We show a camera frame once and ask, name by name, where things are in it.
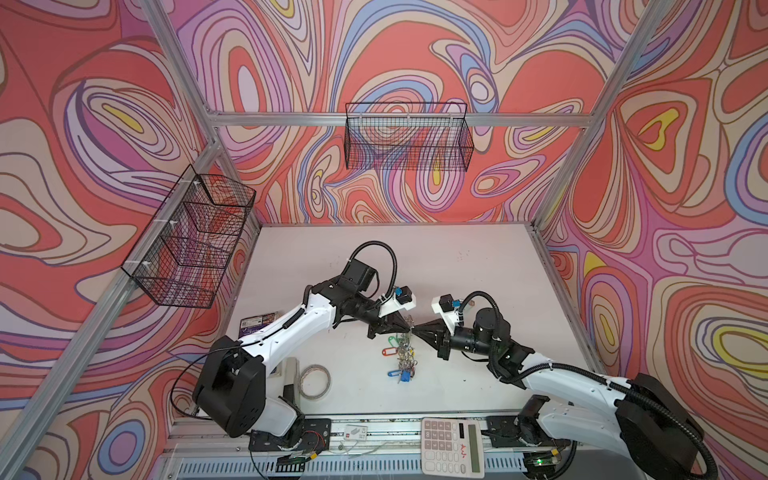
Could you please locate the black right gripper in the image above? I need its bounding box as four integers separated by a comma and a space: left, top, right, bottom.
413, 319, 498, 361

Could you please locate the key ring bunch with tags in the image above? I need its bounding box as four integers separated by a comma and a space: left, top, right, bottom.
381, 311, 421, 385

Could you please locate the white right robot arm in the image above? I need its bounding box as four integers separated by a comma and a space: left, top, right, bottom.
412, 291, 719, 479

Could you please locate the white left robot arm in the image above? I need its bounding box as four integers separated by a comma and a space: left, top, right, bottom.
192, 240, 416, 438

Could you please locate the white tape roll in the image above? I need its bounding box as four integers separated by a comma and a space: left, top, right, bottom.
299, 364, 331, 401

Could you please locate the white calculator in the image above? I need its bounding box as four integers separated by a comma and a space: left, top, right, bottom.
420, 418, 485, 479

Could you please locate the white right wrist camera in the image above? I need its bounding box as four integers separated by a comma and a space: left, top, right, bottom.
431, 294, 463, 335

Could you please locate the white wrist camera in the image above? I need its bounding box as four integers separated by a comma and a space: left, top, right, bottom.
431, 294, 463, 335
379, 286, 416, 318

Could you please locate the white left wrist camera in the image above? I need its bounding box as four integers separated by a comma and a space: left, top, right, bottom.
379, 286, 416, 318

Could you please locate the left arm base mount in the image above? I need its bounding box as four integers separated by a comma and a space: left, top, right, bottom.
248, 417, 332, 464

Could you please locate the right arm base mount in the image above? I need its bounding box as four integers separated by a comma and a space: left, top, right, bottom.
481, 394, 578, 479

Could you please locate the black wire basket back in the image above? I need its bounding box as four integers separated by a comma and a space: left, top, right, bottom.
344, 101, 475, 172

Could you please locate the black wire basket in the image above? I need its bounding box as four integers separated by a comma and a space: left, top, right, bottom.
344, 101, 475, 172
121, 167, 255, 309

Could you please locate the black wire basket left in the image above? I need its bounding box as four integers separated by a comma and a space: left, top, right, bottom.
121, 167, 255, 309

